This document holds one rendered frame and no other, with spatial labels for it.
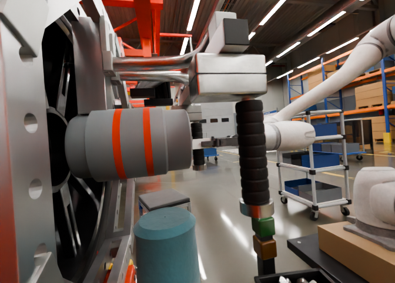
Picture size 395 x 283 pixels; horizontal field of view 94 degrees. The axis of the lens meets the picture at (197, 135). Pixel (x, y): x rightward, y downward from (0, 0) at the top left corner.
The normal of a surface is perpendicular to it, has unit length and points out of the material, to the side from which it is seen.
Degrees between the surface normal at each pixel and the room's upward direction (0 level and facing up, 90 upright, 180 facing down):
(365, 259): 90
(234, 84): 90
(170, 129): 71
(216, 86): 90
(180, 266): 88
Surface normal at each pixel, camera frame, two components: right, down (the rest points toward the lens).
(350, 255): -0.98, 0.07
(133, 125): 0.16, -0.46
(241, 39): 0.22, -0.02
